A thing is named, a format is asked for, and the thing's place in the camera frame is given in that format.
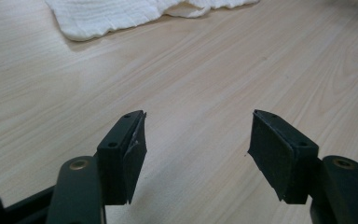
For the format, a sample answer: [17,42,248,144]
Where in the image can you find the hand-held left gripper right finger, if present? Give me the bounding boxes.
[247,108,320,205]

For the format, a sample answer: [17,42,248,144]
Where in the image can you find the white towel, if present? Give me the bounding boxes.
[45,0,260,42]

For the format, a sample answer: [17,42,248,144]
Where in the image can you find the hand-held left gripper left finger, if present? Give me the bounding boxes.
[96,109,148,206]

